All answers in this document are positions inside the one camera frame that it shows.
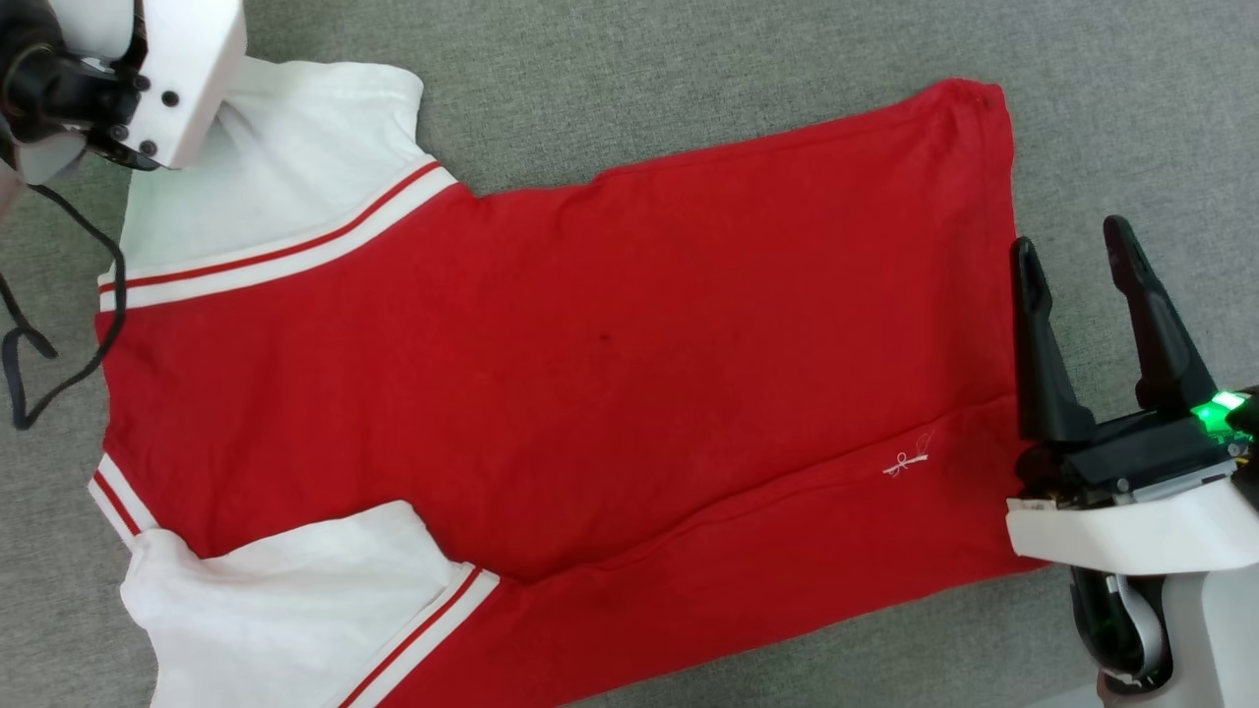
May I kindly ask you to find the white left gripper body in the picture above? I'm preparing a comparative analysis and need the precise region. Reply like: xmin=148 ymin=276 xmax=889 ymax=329
xmin=124 ymin=0 xmax=248 ymax=171

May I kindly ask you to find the red garment with white sleeves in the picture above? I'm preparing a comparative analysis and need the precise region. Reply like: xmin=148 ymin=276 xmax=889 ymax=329
xmin=87 ymin=57 xmax=1046 ymax=708

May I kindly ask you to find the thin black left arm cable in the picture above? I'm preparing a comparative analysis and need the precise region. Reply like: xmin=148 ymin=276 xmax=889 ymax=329
xmin=0 ymin=182 xmax=131 ymax=432

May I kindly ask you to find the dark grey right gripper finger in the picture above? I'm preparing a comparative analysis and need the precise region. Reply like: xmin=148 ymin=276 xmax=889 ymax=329
xmin=1009 ymin=235 xmax=1097 ymax=445
xmin=1103 ymin=214 xmax=1221 ymax=415

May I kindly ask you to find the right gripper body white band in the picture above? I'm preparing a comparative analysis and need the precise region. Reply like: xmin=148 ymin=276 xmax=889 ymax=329
xmin=1004 ymin=386 xmax=1259 ymax=577

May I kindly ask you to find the grey right arm cable loop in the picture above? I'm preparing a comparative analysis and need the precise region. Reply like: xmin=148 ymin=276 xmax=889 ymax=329
xmin=1102 ymin=573 xmax=1174 ymax=689

